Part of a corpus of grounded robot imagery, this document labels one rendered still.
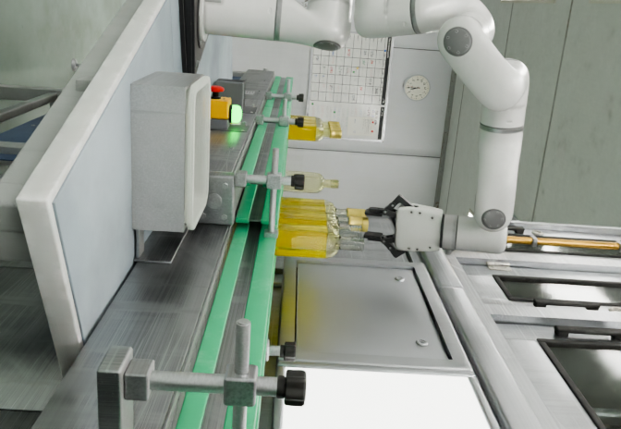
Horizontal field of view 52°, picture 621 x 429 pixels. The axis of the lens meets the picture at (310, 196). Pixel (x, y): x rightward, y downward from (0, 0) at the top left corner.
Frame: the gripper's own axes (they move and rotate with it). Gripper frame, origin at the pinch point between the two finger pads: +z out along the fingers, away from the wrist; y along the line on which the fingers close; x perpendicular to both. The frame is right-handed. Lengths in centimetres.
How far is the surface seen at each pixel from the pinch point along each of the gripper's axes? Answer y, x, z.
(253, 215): 6.6, 23.1, 20.0
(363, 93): -32, -569, 100
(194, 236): 6.7, 37.9, 25.7
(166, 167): 22, 51, 24
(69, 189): 25, 77, 22
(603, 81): 15, -261, -90
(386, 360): -13.1, 35.3, -8.7
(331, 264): -12.2, -3.3, 9.9
